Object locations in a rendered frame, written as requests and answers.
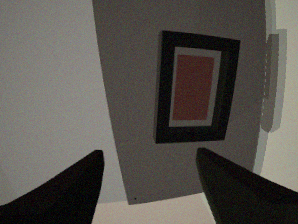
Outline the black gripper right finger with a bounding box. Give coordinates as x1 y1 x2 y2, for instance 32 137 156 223
196 148 298 224

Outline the black rectangular picture frame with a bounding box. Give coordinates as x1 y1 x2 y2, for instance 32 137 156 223
153 31 241 144

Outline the beige flat rectangular board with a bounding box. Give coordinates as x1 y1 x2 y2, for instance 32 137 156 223
92 0 265 205

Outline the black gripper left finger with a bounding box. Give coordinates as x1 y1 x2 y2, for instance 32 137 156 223
0 149 105 224

